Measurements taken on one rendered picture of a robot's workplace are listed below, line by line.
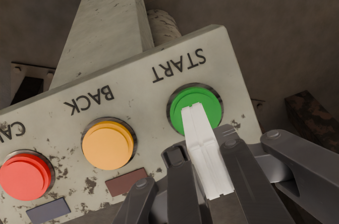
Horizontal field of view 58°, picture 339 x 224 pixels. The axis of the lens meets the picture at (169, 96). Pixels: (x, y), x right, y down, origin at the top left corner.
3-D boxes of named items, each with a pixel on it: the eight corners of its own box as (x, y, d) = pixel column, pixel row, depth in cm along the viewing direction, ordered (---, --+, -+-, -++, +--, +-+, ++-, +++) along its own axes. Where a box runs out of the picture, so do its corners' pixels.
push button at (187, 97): (225, 120, 25) (229, 128, 24) (180, 137, 26) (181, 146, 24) (208, 76, 25) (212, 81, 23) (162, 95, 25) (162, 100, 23)
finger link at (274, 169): (227, 170, 13) (294, 146, 13) (210, 128, 18) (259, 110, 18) (238, 199, 13) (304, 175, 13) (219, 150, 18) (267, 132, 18)
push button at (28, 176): (62, 181, 27) (55, 192, 25) (21, 197, 27) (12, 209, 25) (41, 142, 26) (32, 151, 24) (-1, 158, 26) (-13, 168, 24)
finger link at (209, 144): (201, 145, 15) (216, 140, 14) (190, 104, 21) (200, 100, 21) (222, 197, 15) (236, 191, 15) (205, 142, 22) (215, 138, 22)
